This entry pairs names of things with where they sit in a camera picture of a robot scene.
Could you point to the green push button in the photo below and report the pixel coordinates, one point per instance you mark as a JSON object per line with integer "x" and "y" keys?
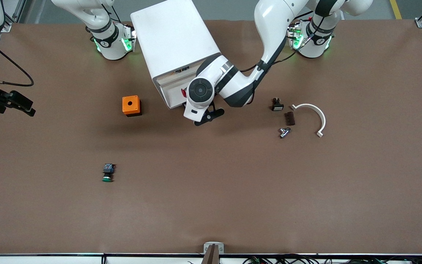
{"x": 108, "y": 171}

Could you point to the brown terminal block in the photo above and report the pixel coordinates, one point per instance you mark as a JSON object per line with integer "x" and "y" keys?
{"x": 290, "y": 118}

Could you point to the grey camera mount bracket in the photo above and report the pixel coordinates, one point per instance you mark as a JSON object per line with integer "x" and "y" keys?
{"x": 213, "y": 247}

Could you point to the black white rectangular switch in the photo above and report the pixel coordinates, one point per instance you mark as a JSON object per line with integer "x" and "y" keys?
{"x": 277, "y": 106}

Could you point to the white table edge rail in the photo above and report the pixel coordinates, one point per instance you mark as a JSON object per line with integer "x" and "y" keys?
{"x": 50, "y": 259}

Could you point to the white curved plastic bracket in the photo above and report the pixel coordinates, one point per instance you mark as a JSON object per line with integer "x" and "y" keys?
{"x": 321, "y": 115}

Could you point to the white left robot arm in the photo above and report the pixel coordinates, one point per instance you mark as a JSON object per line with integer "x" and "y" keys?
{"x": 269, "y": 18}

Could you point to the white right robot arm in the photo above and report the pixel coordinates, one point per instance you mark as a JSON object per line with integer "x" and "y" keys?
{"x": 112, "y": 47}

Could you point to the small silver metal connector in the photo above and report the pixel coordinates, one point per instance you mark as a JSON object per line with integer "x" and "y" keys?
{"x": 284, "y": 132}

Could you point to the orange button enclosure box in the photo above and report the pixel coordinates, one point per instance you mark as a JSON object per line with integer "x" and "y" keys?
{"x": 130, "y": 104}

